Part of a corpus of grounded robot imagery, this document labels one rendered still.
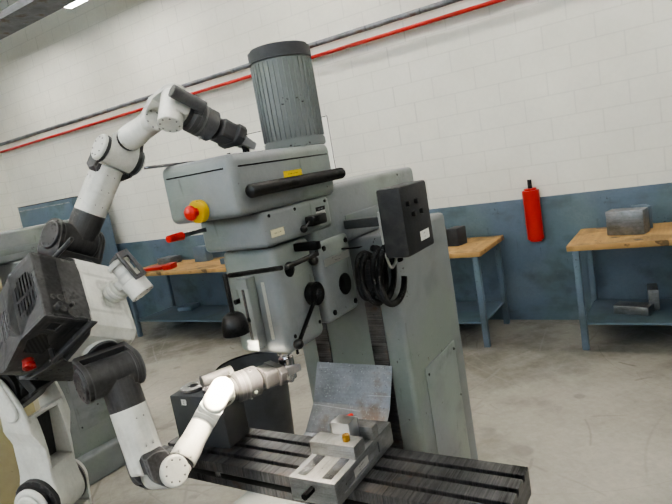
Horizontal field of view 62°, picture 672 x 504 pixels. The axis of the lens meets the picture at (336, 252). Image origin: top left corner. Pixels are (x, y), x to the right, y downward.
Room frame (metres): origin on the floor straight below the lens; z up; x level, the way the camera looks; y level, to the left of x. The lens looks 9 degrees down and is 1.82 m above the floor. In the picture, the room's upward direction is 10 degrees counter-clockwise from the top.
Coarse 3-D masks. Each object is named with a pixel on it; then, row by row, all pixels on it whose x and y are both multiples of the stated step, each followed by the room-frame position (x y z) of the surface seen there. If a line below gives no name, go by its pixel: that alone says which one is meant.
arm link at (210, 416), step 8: (216, 384) 1.50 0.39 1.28; (224, 384) 1.51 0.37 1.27; (232, 384) 1.51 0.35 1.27; (208, 392) 1.47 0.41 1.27; (216, 392) 1.48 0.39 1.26; (224, 392) 1.49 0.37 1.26; (232, 392) 1.50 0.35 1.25; (208, 400) 1.46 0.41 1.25; (216, 400) 1.47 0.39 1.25; (224, 400) 1.47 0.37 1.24; (200, 408) 1.45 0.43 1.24; (208, 408) 1.44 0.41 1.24; (216, 408) 1.45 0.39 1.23; (224, 408) 1.46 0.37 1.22; (200, 416) 1.44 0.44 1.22; (208, 416) 1.44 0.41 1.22; (216, 416) 1.45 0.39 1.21; (208, 424) 1.44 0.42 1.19
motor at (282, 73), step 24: (264, 48) 1.78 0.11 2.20; (288, 48) 1.78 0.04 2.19; (264, 72) 1.79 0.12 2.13; (288, 72) 1.78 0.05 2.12; (312, 72) 1.85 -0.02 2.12; (264, 96) 1.80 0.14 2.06; (288, 96) 1.78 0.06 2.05; (312, 96) 1.82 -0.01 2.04; (264, 120) 1.82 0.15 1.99; (288, 120) 1.78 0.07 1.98; (312, 120) 1.81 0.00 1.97; (288, 144) 1.78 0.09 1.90; (312, 144) 1.80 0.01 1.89
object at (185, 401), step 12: (192, 384) 1.94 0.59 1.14; (180, 396) 1.88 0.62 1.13; (192, 396) 1.85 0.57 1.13; (180, 408) 1.88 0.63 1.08; (192, 408) 1.86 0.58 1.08; (228, 408) 1.83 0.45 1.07; (240, 408) 1.88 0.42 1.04; (180, 420) 1.88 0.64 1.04; (228, 420) 1.82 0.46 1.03; (240, 420) 1.87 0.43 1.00; (180, 432) 1.89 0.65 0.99; (216, 432) 1.82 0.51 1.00; (228, 432) 1.80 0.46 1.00; (240, 432) 1.86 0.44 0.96; (216, 444) 1.82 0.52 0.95; (228, 444) 1.80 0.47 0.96
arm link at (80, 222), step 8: (72, 216) 1.62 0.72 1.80; (80, 216) 1.60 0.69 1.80; (88, 216) 1.61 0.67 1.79; (96, 216) 1.62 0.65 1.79; (72, 224) 1.60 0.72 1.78; (80, 224) 1.60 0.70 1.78; (88, 224) 1.61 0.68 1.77; (96, 224) 1.62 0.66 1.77; (72, 232) 1.58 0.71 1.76; (80, 232) 1.60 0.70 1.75; (88, 232) 1.61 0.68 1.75; (96, 232) 1.63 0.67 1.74; (80, 240) 1.59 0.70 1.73; (88, 240) 1.61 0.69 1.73; (96, 240) 1.64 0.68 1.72; (72, 248) 1.58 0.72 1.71; (80, 248) 1.60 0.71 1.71; (88, 248) 1.61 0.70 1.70; (96, 248) 1.63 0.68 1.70
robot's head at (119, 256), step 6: (120, 252) 1.47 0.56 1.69; (126, 252) 1.48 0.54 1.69; (114, 258) 1.47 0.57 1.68; (120, 258) 1.46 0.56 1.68; (132, 258) 1.48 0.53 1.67; (114, 264) 1.47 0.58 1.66; (126, 264) 1.46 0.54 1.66; (138, 264) 1.48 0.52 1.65; (108, 270) 1.48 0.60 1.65; (132, 270) 1.46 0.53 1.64; (144, 270) 1.48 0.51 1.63; (138, 276) 1.46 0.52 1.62
